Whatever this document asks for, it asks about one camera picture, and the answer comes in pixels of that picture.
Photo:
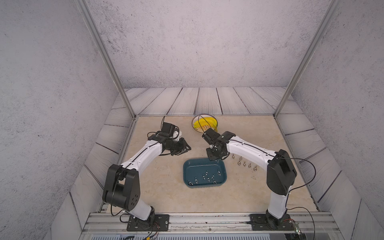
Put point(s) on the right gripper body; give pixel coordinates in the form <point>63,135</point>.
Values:
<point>212,153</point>

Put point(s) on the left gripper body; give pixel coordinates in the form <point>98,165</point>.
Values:
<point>177,146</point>

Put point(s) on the teal plastic storage box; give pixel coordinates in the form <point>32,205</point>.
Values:
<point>203,173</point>

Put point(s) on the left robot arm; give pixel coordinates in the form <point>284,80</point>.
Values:
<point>122,185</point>

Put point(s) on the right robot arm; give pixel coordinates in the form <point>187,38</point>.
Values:
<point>281,173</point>

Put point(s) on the round patterned plate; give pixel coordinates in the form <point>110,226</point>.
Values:
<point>204,122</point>

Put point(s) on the yellow banana bunch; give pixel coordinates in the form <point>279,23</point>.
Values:
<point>205,123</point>

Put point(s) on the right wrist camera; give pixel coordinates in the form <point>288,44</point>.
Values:
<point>211,136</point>

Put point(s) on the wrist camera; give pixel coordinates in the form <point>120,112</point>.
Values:
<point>211,136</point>
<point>170,131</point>

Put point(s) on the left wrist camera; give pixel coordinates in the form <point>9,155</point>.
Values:
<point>170,131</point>

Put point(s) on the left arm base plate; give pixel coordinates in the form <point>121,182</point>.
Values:
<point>148,222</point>

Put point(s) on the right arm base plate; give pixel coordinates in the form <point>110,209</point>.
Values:
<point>271,222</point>

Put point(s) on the aluminium mounting rail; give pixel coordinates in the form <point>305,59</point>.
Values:
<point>316,223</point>

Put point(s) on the left frame post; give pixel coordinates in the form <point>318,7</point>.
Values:
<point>89,21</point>

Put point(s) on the frame post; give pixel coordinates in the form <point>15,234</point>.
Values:
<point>317,37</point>
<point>89,21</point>

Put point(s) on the right frame post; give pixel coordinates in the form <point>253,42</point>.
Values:
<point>317,37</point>

